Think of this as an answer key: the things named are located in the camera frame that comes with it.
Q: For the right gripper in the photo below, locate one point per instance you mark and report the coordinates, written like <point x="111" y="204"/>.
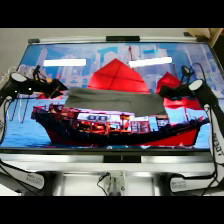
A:
<point x="170" y="92"/>

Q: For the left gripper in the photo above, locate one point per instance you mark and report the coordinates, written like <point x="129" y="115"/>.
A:
<point x="53" y="87"/>

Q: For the grey shirt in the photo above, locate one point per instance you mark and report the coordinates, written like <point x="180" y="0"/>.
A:
<point x="116" y="99"/>

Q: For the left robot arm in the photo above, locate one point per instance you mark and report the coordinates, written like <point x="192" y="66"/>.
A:
<point x="20" y="85"/>

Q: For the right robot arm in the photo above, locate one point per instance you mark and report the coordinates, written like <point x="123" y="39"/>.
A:
<point x="210" y="100"/>

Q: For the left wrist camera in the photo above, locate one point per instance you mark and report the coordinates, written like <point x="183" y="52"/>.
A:
<point x="38" y="73"/>

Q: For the silver frame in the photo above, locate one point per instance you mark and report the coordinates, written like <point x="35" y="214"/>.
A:
<point x="83" y="165"/>

